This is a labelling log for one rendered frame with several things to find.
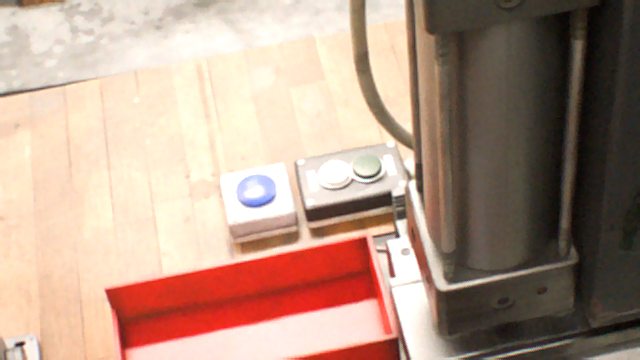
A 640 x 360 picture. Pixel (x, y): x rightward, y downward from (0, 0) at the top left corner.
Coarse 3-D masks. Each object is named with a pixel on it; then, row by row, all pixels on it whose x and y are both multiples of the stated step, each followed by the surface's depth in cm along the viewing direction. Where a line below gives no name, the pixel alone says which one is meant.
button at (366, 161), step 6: (360, 156) 129; (366, 156) 129; (372, 156) 129; (354, 162) 128; (360, 162) 128; (366, 162) 128; (372, 162) 128; (378, 162) 128; (354, 168) 128; (360, 168) 128; (366, 168) 128; (372, 168) 128; (378, 168) 127; (354, 174) 128; (360, 174) 127; (366, 174) 127; (372, 174) 127; (378, 174) 128
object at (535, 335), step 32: (416, 288) 88; (416, 320) 86; (544, 320) 85; (576, 320) 86; (416, 352) 84; (448, 352) 84; (480, 352) 84; (512, 352) 83; (544, 352) 84; (576, 352) 85; (608, 352) 85
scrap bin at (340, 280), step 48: (336, 240) 119; (144, 288) 119; (192, 288) 120; (240, 288) 122; (288, 288) 123; (336, 288) 123; (384, 288) 115; (144, 336) 121; (192, 336) 121; (240, 336) 120; (288, 336) 120; (336, 336) 119; (384, 336) 112
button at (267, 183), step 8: (248, 176) 128; (256, 176) 128; (264, 176) 128; (240, 184) 128; (248, 184) 128; (256, 184) 128; (264, 184) 128; (272, 184) 128; (240, 192) 127; (248, 192) 127; (256, 192) 127; (264, 192) 127; (272, 192) 127; (240, 200) 127; (248, 200) 127; (256, 200) 126; (264, 200) 126
